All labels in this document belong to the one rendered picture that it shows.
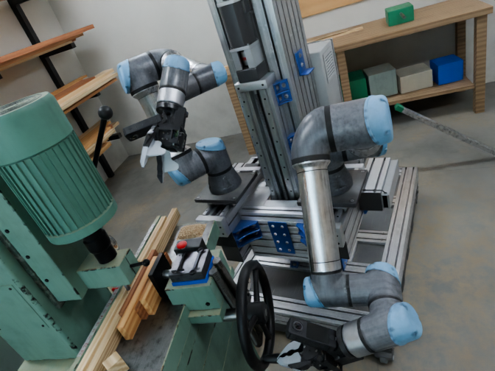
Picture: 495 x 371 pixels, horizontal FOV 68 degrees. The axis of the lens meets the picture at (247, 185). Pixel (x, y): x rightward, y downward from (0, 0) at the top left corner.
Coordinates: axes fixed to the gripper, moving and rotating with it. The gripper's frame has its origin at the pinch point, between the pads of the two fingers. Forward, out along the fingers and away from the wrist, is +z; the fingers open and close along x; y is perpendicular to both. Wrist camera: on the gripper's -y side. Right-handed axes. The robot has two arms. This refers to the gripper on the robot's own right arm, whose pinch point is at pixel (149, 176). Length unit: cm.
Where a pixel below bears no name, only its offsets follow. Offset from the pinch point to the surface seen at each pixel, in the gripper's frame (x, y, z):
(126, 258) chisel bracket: 4.1, -4.1, 21.9
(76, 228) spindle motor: -12.6, -9.7, 16.7
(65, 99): 196, -170, -116
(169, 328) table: 6.5, 9.5, 38.0
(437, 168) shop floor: 174, 144, -68
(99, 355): 0.7, -5.0, 45.0
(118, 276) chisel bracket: 4.1, -5.2, 26.5
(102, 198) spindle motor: -9.6, -6.7, 8.8
